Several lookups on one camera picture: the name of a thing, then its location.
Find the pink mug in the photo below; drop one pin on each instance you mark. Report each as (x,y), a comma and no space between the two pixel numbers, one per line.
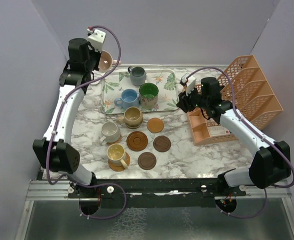
(106,62)

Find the orange plastic file organizer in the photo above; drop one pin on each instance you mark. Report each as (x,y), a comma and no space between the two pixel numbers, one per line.
(253,97)

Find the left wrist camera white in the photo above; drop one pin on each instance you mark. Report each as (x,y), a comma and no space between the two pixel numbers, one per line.
(96,38)

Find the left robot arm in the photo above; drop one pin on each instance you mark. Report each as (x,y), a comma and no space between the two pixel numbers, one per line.
(54,150)

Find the grey blue mug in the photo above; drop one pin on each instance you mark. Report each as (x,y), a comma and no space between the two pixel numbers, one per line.
(137,75)

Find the aluminium rail frame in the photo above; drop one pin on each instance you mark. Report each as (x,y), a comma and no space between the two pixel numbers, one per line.
(201,150)

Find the green floral mug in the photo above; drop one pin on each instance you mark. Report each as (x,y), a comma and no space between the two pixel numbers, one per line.
(148,95)

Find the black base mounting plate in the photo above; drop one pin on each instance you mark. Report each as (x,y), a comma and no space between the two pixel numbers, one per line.
(156,193)

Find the yellow mug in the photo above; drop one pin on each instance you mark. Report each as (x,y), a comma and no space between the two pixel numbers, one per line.
(117,155)

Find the light blue mug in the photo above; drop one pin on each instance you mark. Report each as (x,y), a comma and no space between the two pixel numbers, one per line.
(129,98)

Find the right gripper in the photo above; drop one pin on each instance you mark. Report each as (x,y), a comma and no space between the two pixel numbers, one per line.
(184,101)

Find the tan brown mug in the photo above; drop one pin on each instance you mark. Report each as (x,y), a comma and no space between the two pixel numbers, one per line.
(132,118)

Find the dark walnut coaster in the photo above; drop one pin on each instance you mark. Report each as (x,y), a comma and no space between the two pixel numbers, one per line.
(147,161)
(162,143)

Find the light wood coaster right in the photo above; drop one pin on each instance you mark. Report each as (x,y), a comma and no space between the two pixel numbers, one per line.
(155,125)

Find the large brown wood coaster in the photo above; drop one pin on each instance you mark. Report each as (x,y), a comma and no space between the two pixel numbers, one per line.
(137,141)

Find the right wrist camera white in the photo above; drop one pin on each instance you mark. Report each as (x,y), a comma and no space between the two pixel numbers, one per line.
(188,83)

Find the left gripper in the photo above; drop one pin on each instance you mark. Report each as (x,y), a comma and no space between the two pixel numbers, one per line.
(97,53)

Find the dark walnut coaster front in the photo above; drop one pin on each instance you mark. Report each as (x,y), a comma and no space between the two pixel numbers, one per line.
(147,161)

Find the stapler box in organizer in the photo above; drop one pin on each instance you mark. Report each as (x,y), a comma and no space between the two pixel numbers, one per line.
(216,129)

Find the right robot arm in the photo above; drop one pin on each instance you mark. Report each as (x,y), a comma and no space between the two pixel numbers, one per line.
(270,162)

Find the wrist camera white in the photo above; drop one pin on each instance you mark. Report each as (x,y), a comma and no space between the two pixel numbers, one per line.
(96,38)
(188,83)

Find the woven rattan coaster front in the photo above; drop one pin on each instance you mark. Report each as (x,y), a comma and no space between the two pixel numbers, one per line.
(119,168)

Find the white cream mug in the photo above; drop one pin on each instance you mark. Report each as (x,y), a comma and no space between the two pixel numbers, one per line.
(110,133)

